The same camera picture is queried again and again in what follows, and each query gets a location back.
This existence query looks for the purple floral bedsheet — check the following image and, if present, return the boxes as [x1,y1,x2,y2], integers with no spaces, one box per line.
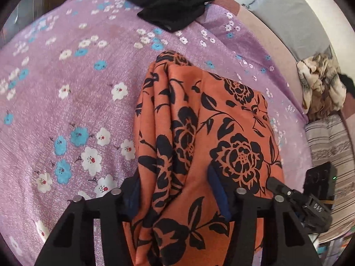
[0,0,314,266]

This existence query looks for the striped floral cushion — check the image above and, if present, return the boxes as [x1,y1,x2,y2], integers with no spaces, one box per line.
[304,113,355,244]

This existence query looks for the black garment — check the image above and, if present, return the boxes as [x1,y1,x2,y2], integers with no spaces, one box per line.
[125,0,216,33]

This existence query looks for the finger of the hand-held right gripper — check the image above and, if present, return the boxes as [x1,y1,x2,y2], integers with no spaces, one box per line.
[266,177,306,209]

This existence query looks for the grey pillow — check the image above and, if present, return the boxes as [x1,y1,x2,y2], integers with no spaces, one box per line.
[241,0,333,61]

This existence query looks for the pink mattress cover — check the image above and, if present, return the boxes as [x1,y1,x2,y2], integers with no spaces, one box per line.
[212,0,310,114]

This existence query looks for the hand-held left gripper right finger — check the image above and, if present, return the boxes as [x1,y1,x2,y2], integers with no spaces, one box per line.
[207,166,323,266]

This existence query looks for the black cloth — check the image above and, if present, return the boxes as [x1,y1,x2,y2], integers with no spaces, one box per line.
[339,73,355,97]

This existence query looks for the orange black floral shirt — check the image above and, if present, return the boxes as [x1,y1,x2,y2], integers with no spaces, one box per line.
[130,50,286,266]

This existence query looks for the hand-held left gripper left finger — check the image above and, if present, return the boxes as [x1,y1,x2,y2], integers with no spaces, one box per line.
[35,171,141,266]

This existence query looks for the beige patterned blanket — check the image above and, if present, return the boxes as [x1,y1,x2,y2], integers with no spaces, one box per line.
[296,53,347,121]

